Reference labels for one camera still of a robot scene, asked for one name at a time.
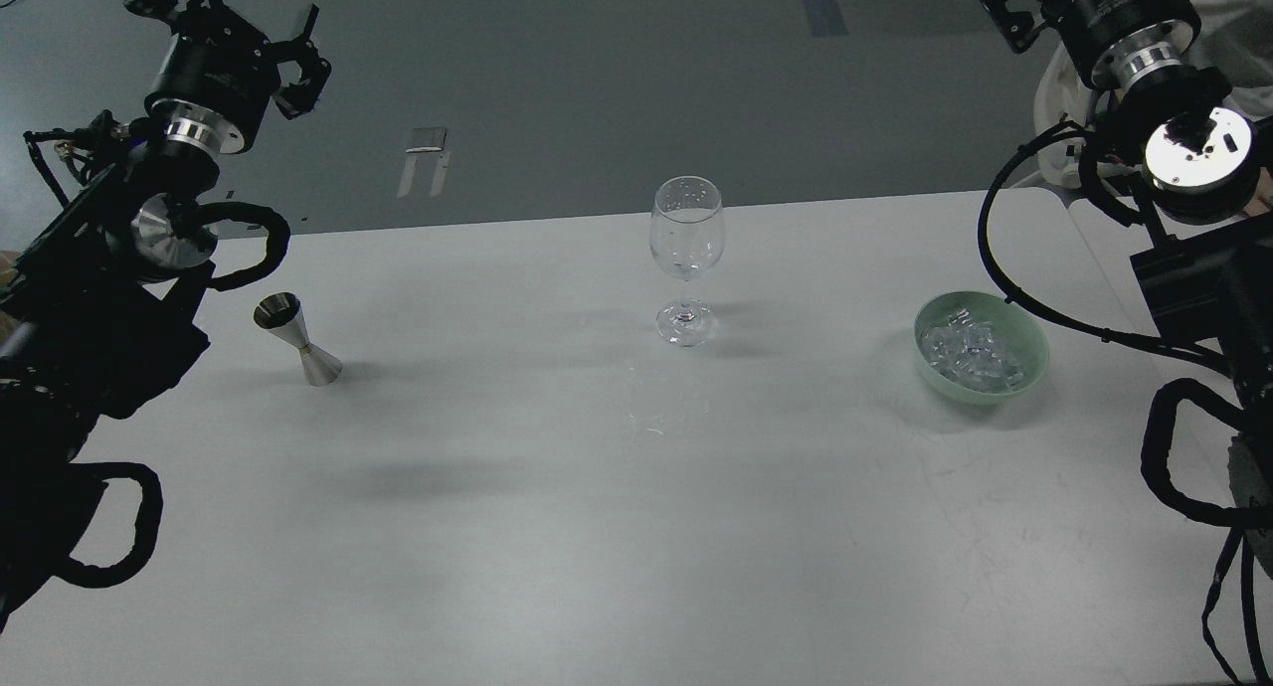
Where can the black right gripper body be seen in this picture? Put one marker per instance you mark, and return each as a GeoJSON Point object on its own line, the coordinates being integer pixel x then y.
{"type": "Point", "coordinates": [1123, 40]}

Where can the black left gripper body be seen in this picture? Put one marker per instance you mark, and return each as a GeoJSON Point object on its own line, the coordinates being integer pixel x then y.
{"type": "Point", "coordinates": [215, 83]}

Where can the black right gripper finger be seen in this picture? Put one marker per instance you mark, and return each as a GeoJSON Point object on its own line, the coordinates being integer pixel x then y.
{"type": "Point", "coordinates": [1020, 22]}

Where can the steel double jigger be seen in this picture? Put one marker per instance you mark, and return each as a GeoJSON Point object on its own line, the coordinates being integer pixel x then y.
{"type": "Point", "coordinates": [281, 315]}

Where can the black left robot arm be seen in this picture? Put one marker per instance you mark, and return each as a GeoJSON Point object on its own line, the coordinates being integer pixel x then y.
{"type": "Point", "coordinates": [104, 300]}

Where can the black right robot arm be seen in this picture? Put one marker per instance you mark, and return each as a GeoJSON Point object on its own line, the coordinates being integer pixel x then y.
{"type": "Point", "coordinates": [1172, 158]}

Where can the clear ice cubes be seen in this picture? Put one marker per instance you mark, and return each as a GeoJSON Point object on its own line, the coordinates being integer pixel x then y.
{"type": "Point", "coordinates": [973, 351]}

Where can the clear wine glass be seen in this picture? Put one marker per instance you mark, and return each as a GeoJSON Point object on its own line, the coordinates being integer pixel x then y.
{"type": "Point", "coordinates": [687, 237]}

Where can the grey floor tape marker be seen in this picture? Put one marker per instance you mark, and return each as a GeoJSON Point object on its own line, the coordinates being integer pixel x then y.
{"type": "Point", "coordinates": [426, 161]}

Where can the green bowl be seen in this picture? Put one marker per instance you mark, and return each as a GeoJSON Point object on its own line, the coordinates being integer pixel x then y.
{"type": "Point", "coordinates": [1032, 344]}

